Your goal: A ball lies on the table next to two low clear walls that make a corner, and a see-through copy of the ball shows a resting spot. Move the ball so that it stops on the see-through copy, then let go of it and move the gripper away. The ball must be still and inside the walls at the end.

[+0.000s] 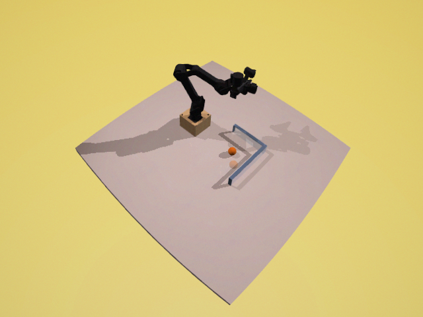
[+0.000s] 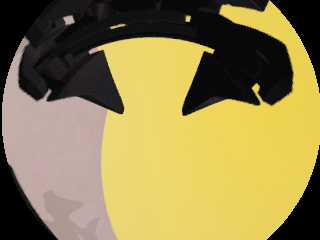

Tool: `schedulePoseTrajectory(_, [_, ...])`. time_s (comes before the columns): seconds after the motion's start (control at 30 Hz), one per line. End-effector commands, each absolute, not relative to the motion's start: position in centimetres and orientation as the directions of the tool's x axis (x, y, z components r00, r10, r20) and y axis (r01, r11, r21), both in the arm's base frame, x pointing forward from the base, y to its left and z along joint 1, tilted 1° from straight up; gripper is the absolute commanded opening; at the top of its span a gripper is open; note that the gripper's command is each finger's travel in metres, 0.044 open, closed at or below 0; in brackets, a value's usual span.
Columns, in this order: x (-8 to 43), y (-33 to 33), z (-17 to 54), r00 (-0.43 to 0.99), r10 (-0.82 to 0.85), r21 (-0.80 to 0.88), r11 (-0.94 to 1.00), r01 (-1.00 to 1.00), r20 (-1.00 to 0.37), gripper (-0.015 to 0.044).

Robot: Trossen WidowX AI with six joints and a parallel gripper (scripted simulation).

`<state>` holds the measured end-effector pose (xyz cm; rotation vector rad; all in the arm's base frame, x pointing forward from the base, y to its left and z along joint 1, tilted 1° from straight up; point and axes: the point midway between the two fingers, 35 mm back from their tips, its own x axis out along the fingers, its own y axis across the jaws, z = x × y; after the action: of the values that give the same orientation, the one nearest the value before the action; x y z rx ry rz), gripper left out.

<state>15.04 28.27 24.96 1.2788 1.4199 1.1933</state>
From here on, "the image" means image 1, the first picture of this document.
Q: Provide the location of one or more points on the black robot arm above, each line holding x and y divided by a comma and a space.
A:
234, 85

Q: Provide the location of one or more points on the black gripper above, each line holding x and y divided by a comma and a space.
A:
249, 73

